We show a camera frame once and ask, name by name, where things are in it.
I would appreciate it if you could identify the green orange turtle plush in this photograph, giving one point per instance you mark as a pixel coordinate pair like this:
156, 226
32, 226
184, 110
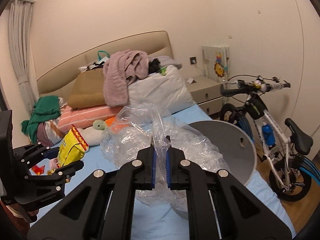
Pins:
111, 124

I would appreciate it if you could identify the striped folded bedding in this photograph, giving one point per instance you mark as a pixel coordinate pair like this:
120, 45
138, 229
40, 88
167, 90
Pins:
48, 133

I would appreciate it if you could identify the wall power socket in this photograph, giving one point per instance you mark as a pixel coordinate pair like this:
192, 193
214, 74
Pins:
193, 60

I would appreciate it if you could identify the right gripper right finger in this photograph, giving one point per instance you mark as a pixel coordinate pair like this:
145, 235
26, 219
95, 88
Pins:
219, 206

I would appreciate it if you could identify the beige upholstered headboard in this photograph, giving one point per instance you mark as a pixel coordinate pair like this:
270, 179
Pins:
61, 78

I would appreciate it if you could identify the folded cartoon play mat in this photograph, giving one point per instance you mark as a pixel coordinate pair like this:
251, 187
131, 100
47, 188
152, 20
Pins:
216, 59

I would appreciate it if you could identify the white blue bicycle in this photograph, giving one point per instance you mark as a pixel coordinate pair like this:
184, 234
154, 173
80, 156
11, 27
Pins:
291, 172

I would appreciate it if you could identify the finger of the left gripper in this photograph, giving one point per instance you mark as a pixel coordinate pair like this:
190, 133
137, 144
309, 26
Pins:
32, 154
58, 177

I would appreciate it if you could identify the mauve knitted blanket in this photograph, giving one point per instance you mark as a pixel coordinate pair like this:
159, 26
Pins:
121, 70

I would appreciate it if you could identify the light blue bed sheet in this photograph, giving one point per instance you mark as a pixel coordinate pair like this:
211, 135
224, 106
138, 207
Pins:
164, 221

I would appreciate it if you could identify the grey curtain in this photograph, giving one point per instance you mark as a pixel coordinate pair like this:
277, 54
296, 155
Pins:
19, 25

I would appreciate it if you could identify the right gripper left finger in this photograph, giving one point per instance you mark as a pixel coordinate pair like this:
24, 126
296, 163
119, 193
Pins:
101, 207

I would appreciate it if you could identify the green sweater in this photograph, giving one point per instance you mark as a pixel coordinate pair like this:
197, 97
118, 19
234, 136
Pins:
46, 108

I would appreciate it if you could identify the tan cushion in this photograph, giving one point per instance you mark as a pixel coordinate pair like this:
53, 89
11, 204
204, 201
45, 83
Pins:
87, 90

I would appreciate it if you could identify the clear plastic bag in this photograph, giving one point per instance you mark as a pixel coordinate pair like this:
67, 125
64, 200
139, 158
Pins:
138, 127

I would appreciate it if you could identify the white seal plush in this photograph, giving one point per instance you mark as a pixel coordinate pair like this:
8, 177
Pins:
91, 135

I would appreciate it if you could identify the white bag with teal handle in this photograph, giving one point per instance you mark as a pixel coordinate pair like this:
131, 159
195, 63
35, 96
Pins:
96, 62

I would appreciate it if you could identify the grey nightstand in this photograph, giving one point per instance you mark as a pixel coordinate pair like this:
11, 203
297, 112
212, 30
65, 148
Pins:
206, 93

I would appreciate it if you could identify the yellow snack bag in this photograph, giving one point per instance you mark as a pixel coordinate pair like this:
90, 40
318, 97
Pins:
72, 148

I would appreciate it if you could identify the white plastic-wrapped pillow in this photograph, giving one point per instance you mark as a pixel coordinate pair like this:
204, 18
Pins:
168, 91

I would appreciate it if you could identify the red paper envelope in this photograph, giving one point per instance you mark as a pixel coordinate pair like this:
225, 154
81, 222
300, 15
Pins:
38, 170

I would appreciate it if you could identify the grey metal trash bin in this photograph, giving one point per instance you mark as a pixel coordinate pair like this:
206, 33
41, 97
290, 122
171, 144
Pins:
217, 144

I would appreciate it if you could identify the pink striped quilt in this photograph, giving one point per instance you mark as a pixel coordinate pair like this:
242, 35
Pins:
84, 118

